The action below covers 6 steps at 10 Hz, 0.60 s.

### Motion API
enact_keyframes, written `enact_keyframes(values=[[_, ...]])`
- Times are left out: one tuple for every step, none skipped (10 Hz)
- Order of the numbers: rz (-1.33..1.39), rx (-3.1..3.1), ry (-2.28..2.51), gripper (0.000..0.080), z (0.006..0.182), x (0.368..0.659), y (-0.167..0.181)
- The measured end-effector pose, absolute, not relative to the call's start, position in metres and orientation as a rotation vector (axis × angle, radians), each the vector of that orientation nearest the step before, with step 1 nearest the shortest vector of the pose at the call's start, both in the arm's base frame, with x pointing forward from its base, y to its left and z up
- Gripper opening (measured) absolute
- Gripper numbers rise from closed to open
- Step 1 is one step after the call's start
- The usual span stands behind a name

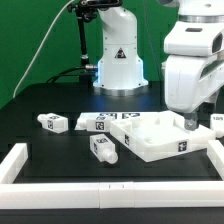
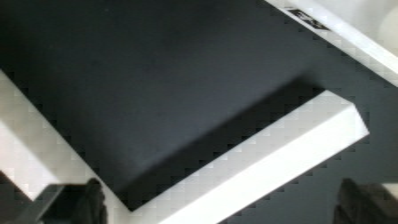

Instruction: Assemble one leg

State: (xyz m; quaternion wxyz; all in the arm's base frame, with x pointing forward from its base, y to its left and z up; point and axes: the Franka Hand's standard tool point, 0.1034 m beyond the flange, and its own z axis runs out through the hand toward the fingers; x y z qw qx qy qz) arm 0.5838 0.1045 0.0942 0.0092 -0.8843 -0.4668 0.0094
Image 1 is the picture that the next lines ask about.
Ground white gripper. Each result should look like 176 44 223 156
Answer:
164 54 224 130

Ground white square tabletop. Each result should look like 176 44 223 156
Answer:
110 111 215 162

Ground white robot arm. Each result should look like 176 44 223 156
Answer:
94 0 224 130

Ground white U-shaped fence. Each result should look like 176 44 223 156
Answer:
0 143 224 209

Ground white marker sheet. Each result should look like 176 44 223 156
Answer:
75 112 158 132

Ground black cables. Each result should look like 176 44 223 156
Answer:
45 65 100 84

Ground black camera stand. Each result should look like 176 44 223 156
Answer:
67 0 123 84

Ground white cable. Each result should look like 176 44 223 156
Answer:
12 0 77 99

